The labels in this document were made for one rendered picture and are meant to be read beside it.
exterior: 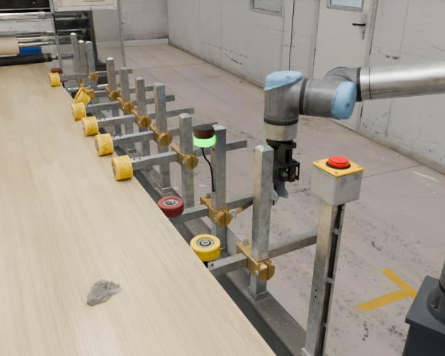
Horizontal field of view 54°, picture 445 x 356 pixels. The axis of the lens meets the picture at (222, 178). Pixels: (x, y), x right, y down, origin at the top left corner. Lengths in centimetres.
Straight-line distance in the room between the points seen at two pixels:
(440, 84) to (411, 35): 306
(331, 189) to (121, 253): 58
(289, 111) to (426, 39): 310
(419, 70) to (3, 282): 111
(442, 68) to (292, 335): 76
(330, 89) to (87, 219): 77
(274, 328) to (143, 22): 946
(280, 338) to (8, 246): 76
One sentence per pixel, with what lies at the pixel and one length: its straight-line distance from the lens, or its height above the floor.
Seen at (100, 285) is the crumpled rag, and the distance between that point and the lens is 104.
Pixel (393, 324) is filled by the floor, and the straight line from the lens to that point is 239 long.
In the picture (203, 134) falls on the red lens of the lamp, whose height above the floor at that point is 114.
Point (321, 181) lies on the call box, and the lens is 87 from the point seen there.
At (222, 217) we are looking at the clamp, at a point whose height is 86.
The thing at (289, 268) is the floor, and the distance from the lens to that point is 260.
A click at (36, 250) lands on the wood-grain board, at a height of 90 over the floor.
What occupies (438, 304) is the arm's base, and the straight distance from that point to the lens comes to 154.
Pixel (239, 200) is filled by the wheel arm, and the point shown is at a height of 86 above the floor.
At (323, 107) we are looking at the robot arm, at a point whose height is 127.
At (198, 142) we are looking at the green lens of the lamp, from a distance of 126.
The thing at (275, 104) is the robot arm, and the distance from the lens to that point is 110.
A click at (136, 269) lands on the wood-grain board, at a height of 90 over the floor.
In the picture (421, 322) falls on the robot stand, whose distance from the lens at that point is 151.
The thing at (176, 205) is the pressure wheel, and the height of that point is 91.
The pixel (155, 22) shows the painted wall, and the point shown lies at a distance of 1041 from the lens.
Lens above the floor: 156
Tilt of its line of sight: 26 degrees down
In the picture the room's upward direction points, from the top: straight up
